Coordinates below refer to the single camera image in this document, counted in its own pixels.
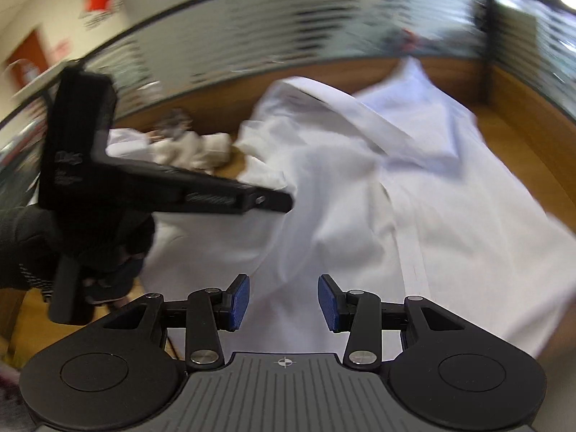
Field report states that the white collared shirt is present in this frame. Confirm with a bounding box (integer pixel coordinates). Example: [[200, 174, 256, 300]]
[[144, 56, 576, 361]]

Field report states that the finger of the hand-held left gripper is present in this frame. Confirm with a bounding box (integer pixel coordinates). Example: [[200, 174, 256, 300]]
[[244, 186, 294, 215]]

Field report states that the red object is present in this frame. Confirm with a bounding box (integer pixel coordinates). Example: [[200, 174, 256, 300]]
[[402, 28, 427, 51]]

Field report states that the beige garment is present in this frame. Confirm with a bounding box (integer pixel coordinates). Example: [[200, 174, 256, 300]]
[[150, 132, 233, 175]]

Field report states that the crumpled white garment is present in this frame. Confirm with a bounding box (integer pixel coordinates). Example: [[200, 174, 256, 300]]
[[105, 127, 158, 163]]

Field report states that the grey patterned cloth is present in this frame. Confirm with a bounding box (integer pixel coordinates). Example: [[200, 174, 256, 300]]
[[153, 109, 195, 141]]

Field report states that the person's left hand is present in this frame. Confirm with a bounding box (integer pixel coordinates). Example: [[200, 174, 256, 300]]
[[0, 204, 157, 304]]

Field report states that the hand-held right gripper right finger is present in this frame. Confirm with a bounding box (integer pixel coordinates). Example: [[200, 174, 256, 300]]
[[317, 274, 466, 372]]

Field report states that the black partition post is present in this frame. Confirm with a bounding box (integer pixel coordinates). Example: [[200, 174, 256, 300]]
[[483, 0, 496, 105]]

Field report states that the frosted glass desk partition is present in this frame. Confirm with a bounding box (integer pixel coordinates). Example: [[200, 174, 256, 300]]
[[0, 0, 491, 145], [492, 0, 576, 124]]

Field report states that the orange door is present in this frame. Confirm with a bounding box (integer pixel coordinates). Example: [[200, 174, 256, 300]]
[[6, 28, 49, 94]]

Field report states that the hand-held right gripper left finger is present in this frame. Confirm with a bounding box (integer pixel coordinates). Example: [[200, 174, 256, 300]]
[[103, 274, 251, 372]]

